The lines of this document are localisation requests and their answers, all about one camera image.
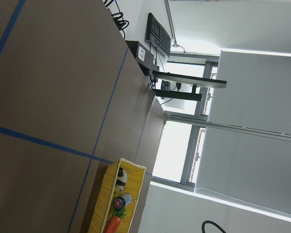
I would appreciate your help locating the yellow plastic basket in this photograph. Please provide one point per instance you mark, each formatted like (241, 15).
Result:
(104, 209)

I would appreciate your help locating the black mini computer box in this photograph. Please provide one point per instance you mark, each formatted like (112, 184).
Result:
(143, 56)

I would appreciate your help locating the panda figurine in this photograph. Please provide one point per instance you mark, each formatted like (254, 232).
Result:
(121, 180)

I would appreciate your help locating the black keyboard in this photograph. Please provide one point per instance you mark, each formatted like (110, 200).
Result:
(157, 35)

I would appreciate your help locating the small labelled can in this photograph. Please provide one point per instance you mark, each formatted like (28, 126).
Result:
(122, 201)

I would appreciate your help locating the toy carrot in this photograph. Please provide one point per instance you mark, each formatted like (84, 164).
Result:
(115, 221)

